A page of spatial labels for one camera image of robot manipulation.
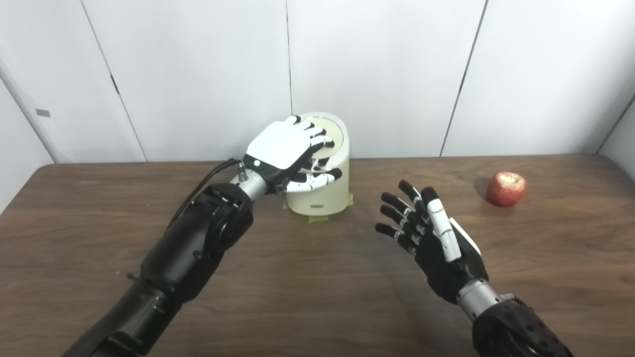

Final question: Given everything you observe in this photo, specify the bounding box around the red apple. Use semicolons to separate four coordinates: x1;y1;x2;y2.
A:
486;172;527;207

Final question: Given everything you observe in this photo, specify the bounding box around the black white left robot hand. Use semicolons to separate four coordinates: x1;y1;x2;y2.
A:
243;116;344;194

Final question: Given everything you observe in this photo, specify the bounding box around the cream-colored round bin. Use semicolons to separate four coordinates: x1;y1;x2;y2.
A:
283;112;354;216

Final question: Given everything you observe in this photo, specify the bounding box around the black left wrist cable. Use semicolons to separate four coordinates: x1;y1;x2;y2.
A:
166;158;244;229

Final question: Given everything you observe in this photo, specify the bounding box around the beige round bin lid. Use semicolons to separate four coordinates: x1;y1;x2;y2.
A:
302;117;344;159

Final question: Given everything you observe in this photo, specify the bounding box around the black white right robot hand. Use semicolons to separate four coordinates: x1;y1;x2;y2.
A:
375;179;489;304

